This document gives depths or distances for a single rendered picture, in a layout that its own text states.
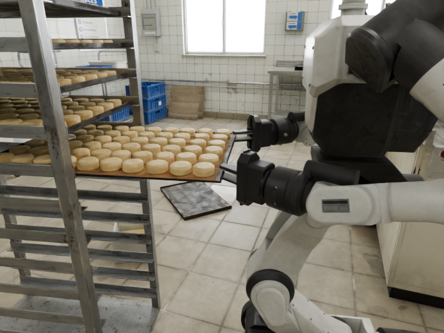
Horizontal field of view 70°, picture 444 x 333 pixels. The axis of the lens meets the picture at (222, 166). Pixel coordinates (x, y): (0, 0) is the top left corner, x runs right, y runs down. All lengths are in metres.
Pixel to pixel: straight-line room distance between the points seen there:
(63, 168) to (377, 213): 0.62
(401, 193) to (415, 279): 1.34
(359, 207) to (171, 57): 5.50
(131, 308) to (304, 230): 0.95
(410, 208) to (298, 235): 0.39
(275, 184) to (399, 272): 1.32
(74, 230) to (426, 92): 0.75
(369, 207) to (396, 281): 1.35
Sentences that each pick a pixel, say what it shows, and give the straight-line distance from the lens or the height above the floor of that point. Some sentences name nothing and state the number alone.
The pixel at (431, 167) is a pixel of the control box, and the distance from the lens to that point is 1.60.
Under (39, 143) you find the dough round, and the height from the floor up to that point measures 0.97.
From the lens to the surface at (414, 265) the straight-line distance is 1.85.
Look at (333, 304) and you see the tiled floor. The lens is 1.85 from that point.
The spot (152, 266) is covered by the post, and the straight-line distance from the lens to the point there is 1.42.
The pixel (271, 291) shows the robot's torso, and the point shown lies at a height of 0.58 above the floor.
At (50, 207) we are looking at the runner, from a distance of 0.87.
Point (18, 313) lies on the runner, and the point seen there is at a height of 0.51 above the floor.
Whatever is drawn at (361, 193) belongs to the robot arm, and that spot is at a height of 1.01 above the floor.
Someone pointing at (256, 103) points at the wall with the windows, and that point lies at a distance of 5.47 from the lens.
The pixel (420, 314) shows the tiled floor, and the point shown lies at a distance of 1.97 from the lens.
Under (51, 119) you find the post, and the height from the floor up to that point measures 1.09.
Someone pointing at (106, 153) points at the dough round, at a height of 0.97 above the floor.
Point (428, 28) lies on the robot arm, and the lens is 0.60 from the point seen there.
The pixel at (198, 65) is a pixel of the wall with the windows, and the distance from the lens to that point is 5.71.
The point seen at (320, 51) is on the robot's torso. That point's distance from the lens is 0.73.
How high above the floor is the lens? 1.23
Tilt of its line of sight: 21 degrees down
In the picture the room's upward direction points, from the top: straight up
